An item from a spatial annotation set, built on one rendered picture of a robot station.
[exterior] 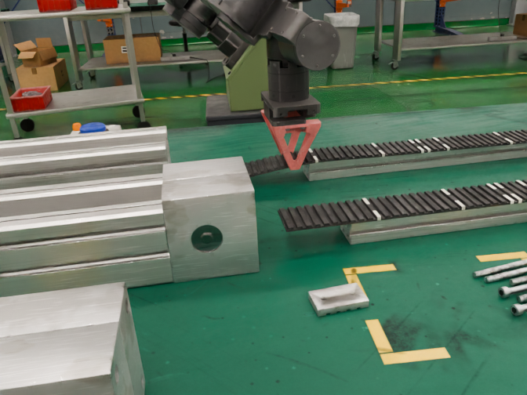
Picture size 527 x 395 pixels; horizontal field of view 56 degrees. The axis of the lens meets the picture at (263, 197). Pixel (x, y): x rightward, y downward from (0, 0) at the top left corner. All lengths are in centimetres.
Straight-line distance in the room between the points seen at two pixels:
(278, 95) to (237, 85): 43
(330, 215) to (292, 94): 20
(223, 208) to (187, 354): 14
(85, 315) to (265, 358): 16
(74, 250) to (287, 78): 35
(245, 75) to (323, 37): 52
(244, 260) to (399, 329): 17
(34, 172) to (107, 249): 23
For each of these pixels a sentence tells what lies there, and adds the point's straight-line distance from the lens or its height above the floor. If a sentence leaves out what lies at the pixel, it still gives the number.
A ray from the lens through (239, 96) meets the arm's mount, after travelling 112.
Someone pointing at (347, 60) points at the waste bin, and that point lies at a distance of 568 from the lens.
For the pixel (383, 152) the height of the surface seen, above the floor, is 81.
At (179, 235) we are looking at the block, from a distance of 50.
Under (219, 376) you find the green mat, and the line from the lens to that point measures 42.
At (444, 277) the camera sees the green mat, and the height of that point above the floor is 78.
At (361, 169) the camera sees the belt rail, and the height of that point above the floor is 79.
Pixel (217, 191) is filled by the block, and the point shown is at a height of 87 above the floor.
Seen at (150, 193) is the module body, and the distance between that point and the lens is 56.
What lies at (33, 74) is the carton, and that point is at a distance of 571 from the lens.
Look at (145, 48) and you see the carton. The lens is 550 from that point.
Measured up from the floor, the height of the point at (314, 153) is 81.
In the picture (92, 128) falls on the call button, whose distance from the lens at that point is 83.
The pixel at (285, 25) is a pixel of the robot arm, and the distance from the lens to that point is 61.
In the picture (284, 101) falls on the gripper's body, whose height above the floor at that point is 90.
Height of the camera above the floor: 107
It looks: 25 degrees down
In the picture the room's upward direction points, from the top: 3 degrees counter-clockwise
